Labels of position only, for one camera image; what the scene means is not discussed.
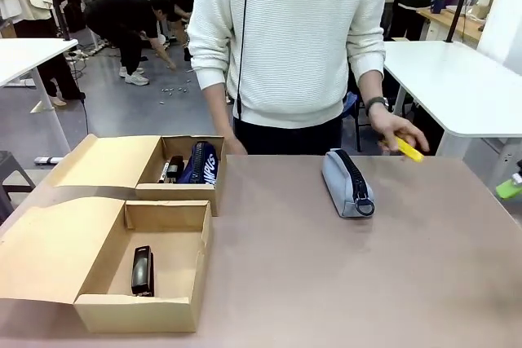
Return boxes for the person's left forearm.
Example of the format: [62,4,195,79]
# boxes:
[357,68,387,107]

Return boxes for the white table with rounded corner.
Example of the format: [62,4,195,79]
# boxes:
[0,37,79,156]

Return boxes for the person's left hand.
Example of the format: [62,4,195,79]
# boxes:
[369,105,431,157]

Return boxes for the blue office chair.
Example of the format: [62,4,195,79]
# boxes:
[341,93,362,153]

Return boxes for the person's black trousers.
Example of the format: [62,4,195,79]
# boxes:
[232,113,343,156]

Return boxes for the wooden background table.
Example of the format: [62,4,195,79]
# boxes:
[418,5,490,43]

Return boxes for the person's right hand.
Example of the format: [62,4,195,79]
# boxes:
[222,134,249,156]

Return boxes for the thin black lanyard cable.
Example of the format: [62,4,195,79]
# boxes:
[236,0,254,120]

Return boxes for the person in white sweater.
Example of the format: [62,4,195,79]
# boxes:
[187,0,392,129]

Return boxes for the grey pencil case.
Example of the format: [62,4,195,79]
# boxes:
[321,148,376,219]

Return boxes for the navy blue pencil case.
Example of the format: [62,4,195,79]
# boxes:
[177,141,217,187]

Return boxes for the person's right forearm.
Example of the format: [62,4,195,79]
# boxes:
[201,81,240,145]

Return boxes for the large white table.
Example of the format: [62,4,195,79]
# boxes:
[383,40,522,202]

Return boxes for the black wristwatch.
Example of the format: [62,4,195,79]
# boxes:
[365,96,389,117]

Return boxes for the grey stool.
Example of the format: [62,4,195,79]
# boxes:
[0,151,36,222]

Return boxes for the brown cardboard box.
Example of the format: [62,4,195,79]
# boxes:
[0,196,214,333]
[42,134,228,218]

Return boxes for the yellow marker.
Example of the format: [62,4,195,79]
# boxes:
[393,135,425,163]

